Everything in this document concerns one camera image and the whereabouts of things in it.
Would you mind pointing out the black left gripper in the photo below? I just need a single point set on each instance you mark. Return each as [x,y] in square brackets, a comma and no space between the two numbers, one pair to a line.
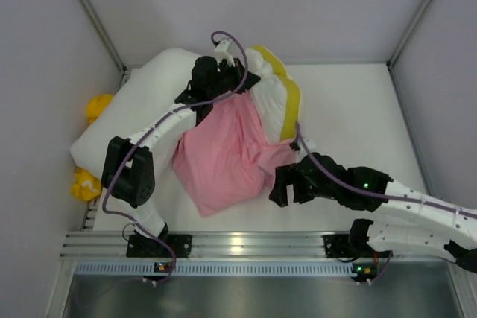
[238,82]

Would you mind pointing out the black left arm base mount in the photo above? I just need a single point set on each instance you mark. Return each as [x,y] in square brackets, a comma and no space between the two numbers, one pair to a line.
[141,247]

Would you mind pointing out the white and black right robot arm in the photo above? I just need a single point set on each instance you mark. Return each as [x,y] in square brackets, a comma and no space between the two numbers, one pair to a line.
[402,219]

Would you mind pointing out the pink pillowcase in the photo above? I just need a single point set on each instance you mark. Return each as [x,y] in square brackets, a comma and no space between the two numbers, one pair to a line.
[226,159]

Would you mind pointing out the aluminium front rail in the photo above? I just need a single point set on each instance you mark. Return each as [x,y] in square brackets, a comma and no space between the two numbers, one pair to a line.
[205,245]

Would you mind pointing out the yellow cloth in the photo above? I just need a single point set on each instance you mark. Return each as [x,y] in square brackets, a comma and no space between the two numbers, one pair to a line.
[87,186]

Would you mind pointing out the left aluminium corner post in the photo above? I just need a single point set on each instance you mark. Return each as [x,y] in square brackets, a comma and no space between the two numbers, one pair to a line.
[102,34]

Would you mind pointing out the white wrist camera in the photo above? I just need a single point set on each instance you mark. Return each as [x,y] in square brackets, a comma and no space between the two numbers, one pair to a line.
[303,146]
[222,52]

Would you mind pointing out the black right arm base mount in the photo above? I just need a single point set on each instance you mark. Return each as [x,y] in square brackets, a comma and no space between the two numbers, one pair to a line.
[337,246]

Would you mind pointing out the right aluminium corner post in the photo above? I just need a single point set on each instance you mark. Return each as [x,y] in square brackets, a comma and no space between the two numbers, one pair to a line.
[416,18]

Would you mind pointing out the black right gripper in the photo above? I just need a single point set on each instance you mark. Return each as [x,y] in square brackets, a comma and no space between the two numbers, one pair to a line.
[295,185]

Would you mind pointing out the aluminium corner post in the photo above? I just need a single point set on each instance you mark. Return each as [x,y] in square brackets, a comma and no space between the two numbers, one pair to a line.
[102,34]
[416,18]

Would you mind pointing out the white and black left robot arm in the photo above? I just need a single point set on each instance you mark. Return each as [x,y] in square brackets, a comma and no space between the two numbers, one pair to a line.
[133,164]

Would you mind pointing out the grey slotted cable duct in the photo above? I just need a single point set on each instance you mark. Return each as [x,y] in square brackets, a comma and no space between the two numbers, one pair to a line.
[224,268]

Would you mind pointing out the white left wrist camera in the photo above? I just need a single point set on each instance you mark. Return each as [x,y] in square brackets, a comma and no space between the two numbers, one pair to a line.
[222,52]

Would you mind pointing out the bare white pillow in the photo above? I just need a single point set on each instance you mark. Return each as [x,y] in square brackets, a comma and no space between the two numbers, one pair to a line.
[146,96]

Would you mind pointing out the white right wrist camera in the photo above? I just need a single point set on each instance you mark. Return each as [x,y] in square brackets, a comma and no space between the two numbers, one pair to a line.
[303,146]

